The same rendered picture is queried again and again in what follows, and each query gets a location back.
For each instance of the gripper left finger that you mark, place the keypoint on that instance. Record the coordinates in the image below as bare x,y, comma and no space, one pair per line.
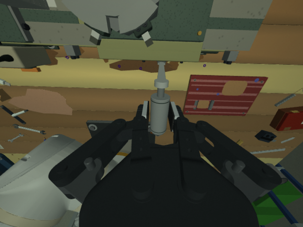
140,132

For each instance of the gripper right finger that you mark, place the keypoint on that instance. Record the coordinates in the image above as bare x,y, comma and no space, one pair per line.
187,137

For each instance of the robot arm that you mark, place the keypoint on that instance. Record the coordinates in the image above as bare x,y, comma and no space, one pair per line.
35,179

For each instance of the red slotted plate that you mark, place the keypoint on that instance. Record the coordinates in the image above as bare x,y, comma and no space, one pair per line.
236,104

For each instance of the dark small block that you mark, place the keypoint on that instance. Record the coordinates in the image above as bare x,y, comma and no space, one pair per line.
265,136

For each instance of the olive saddle block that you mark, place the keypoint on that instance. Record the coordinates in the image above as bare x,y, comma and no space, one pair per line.
142,50

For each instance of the grey turret tool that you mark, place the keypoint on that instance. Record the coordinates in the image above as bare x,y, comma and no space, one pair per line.
95,37
147,39

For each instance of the grey hexagonal turret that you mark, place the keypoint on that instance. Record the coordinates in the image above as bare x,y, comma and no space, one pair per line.
94,11

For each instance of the black bar tool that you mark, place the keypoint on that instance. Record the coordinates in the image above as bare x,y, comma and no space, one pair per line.
7,110

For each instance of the white tool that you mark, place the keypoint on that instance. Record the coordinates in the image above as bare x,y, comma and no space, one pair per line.
4,82

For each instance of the long grey steel ruler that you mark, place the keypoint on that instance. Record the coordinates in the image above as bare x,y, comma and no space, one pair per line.
267,151

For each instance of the short grey steel strip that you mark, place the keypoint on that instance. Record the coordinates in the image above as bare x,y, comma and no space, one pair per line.
287,140

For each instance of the red box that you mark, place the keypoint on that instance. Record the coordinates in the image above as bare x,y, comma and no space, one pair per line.
287,119

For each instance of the silver open-end wrench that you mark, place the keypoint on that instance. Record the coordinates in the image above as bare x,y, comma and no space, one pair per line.
29,129

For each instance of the green and blue crate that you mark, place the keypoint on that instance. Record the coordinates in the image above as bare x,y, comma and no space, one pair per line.
279,203

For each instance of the green lathe body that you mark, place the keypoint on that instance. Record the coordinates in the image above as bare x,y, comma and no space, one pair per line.
180,21

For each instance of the white cylinder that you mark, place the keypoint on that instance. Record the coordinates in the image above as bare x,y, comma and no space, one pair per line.
20,113

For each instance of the small silver wrench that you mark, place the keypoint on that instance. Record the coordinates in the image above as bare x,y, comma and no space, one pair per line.
15,138

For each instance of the orange flat piece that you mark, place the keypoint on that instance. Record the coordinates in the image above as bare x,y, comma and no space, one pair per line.
30,69

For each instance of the grey box with dark slot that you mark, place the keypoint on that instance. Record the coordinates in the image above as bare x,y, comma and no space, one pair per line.
26,58

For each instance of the blue box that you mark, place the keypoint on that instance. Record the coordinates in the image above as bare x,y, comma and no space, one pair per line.
3,164

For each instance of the black knob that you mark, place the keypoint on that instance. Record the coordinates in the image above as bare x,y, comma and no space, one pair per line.
26,27

